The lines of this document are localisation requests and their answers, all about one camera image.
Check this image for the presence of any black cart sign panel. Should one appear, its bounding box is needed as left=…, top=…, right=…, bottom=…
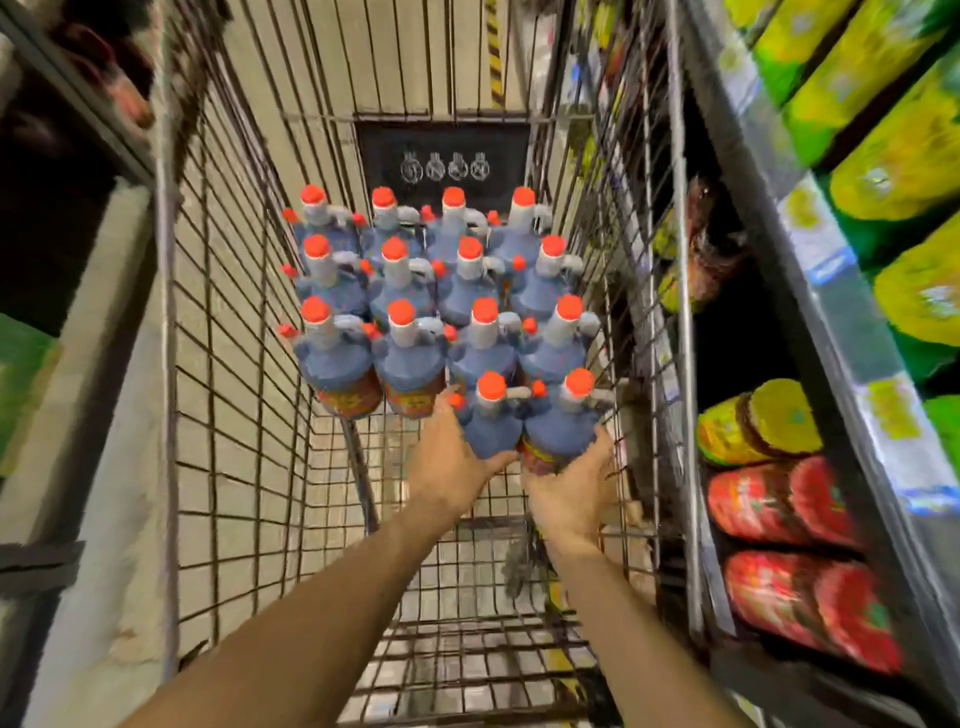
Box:
left=354, top=120, right=531, bottom=215

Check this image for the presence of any person's left forearm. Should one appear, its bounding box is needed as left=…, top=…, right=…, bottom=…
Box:
left=120, top=510, right=451, bottom=728

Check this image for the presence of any red round packet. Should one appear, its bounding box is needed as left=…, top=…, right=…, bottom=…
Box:
left=723, top=550, right=906, bottom=676
left=706, top=455, right=861, bottom=549

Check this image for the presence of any group of blue bottles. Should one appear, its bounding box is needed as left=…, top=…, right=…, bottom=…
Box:
left=278, top=183, right=603, bottom=420

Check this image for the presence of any person's right forearm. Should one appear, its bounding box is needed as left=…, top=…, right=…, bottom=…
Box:
left=546, top=543, right=751, bottom=728

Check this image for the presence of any green package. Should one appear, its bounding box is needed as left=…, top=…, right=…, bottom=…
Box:
left=0, top=312, right=57, bottom=470

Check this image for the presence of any blue orange-cap jug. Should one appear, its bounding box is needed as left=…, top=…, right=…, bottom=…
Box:
left=519, top=367, right=618, bottom=477
left=448, top=371, right=532, bottom=460

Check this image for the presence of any shelf price label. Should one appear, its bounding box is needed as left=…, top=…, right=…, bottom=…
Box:
left=856, top=373, right=960, bottom=517
left=777, top=176, right=858, bottom=288

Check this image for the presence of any person's right hand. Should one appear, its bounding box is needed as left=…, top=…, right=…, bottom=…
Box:
left=520, top=424, right=618, bottom=554

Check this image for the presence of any beige store shelf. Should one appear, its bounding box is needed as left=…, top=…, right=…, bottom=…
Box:
left=0, top=0, right=162, bottom=728

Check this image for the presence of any metal wire shopping cart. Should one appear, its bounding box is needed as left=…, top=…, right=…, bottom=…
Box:
left=153, top=0, right=708, bottom=728

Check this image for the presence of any row of green yellow packets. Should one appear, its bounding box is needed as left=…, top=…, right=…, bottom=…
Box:
left=723, top=0, right=960, bottom=468

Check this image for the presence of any grey metal store shelf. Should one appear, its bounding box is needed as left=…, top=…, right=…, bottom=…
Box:
left=675, top=0, right=960, bottom=728

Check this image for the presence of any yellow green round packet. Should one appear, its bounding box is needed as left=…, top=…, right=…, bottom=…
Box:
left=696, top=378, right=824, bottom=468

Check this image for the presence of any person's left hand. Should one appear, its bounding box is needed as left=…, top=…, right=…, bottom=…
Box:
left=404, top=387, right=520, bottom=527

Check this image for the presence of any dark brown packet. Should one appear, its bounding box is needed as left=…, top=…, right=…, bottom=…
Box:
left=651, top=175, right=745, bottom=316

